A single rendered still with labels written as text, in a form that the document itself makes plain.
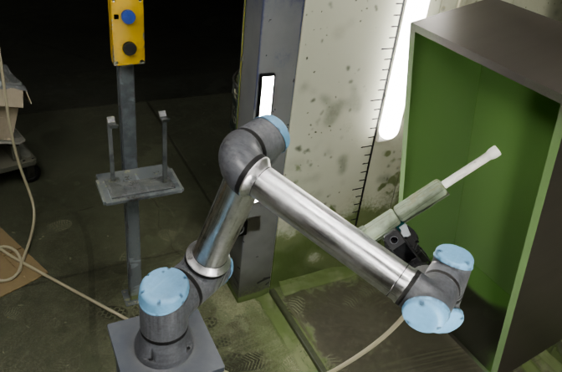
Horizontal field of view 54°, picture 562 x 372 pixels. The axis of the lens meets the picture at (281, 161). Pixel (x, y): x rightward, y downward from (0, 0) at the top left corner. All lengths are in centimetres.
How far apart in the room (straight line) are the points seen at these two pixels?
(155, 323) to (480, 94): 142
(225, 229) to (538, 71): 95
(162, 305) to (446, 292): 83
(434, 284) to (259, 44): 127
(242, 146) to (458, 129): 115
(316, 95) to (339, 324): 116
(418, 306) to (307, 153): 144
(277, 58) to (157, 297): 106
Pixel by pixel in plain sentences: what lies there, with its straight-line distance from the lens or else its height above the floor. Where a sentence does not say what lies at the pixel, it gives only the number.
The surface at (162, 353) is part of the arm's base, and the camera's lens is 182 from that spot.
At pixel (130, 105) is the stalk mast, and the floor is 109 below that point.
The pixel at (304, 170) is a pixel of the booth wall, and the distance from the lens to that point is 258.
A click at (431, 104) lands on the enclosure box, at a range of 207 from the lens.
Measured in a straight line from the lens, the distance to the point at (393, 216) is 159.
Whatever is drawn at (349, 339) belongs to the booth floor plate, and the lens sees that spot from 281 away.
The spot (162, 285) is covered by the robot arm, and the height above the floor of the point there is 91.
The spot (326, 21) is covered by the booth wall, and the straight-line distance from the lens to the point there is 229.
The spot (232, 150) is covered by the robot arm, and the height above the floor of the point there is 145.
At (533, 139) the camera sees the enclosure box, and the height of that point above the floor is 128.
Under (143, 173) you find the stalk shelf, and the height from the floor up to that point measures 79.
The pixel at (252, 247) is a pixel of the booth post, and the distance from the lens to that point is 272.
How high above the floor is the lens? 210
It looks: 31 degrees down
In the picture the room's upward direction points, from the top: 7 degrees clockwise
